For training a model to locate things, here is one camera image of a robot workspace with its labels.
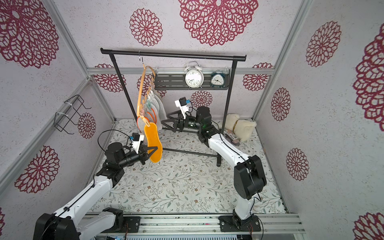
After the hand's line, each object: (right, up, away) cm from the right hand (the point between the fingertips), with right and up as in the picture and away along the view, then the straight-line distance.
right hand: (163, 118), depth 69 cm
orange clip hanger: (-16, +29, +30) cm, 45 cm away
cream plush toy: (+49, -3, +34) cm, 60 cm away
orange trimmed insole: (-8, +3, +9) cm, 13 cm away
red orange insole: (-13, -1, +6) cm, 14 cm away
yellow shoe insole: (-5, -10, +1) cm, 11 cm away
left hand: (-5, -14, +7) cm, 17 cm away
